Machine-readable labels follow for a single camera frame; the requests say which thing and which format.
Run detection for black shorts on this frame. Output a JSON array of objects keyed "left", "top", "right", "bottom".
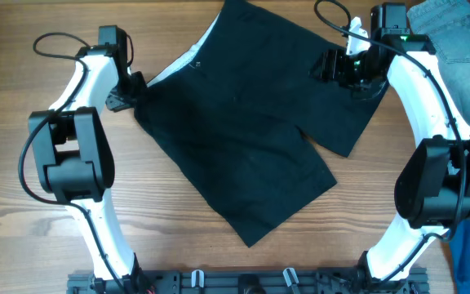
[{"left": 134, "top": 0, "right": 388, "bottom": 246}]

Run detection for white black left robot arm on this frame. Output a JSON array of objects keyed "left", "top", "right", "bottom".
[{"left": 23, "top": 43, "right": 144, "bottom": 287}]

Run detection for light blue jeans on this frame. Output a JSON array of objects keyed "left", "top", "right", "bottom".
[{"left": 407, "top": 0, "right": 470, "bottom": 126}]

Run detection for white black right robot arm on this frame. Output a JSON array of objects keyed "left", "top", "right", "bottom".
[{"left": 309, "top": 33, "right": 470, "bottom": 290}]

